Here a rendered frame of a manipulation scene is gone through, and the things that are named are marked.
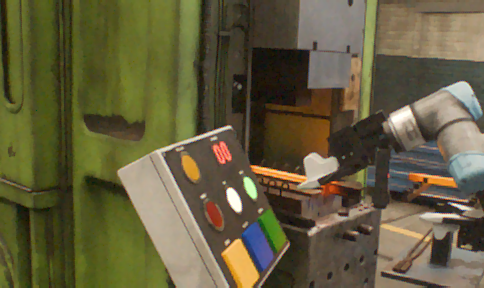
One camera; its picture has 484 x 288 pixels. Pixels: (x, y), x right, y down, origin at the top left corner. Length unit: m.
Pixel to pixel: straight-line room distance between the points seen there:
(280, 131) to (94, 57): 0.68
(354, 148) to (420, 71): 9.20
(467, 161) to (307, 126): 0.99
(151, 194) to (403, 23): 9.69
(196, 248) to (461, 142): 0.46
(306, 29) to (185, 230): 0.69
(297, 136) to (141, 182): 1.06
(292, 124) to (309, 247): 0.59
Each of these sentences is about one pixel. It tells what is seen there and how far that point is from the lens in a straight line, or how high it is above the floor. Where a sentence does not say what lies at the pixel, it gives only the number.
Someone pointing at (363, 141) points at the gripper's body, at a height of 1.20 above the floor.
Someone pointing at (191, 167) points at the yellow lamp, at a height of 1.16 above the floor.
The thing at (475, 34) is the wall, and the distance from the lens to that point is 9.71.
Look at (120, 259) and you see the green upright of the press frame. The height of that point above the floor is 0.77.
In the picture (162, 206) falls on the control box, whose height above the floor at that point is 1.12.
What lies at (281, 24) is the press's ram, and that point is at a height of 1.42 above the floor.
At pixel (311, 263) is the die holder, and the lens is 1.43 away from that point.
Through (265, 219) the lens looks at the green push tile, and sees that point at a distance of 1.07.
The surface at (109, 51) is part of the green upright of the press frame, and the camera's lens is 1.55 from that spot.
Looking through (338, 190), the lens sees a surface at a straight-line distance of 1.51.
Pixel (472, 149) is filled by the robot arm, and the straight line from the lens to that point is 0.93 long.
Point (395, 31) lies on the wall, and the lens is 10.50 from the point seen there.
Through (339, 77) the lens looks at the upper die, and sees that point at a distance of 1.51.
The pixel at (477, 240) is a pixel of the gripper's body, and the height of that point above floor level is 0.96.
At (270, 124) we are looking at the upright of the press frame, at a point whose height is 1.11.
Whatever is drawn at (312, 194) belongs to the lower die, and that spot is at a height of 0.99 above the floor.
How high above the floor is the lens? 1.35
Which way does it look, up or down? 11 degrees down
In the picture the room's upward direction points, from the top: 3 degrees clockwise
